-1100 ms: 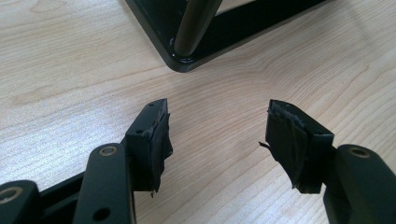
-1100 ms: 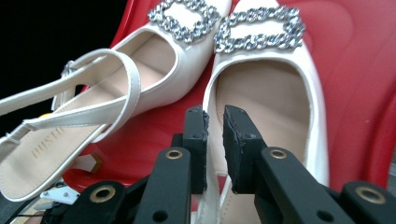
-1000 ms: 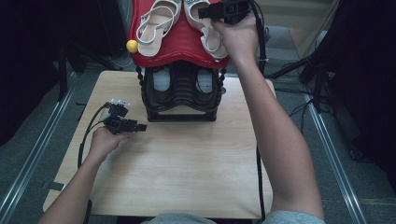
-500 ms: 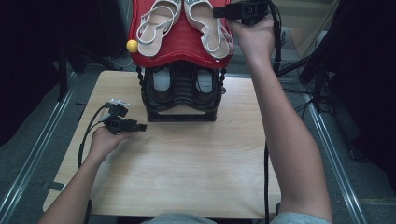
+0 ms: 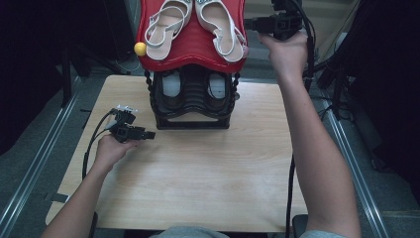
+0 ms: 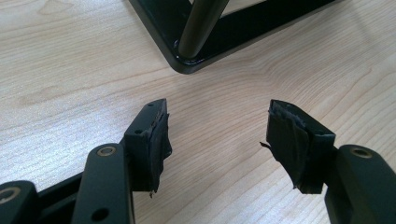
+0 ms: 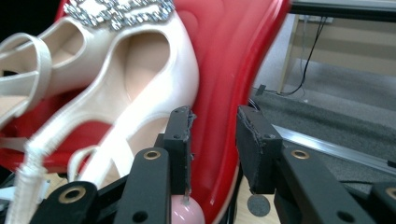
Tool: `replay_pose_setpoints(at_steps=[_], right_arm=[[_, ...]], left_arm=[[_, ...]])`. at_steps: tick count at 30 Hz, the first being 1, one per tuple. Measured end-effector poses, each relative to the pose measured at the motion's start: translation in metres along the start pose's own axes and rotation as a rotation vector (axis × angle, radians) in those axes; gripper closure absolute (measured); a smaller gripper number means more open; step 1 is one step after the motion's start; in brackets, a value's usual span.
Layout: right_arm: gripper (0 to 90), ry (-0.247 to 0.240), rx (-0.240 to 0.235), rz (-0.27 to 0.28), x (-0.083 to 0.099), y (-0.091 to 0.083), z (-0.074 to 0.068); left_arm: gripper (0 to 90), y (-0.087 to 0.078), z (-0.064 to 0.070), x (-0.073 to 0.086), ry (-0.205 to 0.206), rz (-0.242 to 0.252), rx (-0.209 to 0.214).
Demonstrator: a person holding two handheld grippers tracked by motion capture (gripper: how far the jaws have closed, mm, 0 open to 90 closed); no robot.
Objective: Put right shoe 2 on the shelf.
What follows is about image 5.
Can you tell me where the black floor cable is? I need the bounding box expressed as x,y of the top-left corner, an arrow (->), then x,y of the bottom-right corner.
316,104 -> 333,123

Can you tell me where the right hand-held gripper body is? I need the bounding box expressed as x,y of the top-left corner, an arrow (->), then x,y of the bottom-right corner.
262,0 -> 304,42

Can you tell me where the black chair armrest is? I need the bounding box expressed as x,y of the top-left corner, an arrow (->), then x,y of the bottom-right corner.
88,211 -> 99,238
291,214 -> 310,238

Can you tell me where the red and black shoe rack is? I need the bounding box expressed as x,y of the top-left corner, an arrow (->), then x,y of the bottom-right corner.
133,0 -> 251,131

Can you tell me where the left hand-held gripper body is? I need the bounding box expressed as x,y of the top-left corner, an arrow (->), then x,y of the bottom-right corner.
108,104 -> 147,144

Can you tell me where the person's left hand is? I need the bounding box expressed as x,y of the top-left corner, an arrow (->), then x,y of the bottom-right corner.
93,133 -> 144,174

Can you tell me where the black curtain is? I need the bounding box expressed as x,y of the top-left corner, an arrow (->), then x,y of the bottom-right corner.
325,0 -> 420,202
0,0 -> 135,157

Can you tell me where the white slingback shoe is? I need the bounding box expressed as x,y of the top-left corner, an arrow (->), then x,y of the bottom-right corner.
194,0 -> 249,64
144,0 -> 194,61

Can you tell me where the black tripod stand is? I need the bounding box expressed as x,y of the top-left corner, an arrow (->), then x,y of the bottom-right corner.
308,49 -> 353,121

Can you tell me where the black stand post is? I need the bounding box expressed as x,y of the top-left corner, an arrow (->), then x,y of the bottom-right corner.
60,46 -> 74,109

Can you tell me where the person's right hand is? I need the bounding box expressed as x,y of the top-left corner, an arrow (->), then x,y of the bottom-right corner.
257,31 -> 310,84

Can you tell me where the grey tape piece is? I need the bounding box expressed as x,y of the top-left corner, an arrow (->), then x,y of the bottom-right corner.
44,192 -> 71,204

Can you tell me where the black leather shoe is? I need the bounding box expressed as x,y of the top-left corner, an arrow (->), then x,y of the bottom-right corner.
204,68 -> 233,112
157,67 -> 186,112

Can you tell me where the metal floor rail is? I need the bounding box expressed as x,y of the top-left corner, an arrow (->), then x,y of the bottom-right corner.
0,75 -> 83,238
319,97 -> 392,238

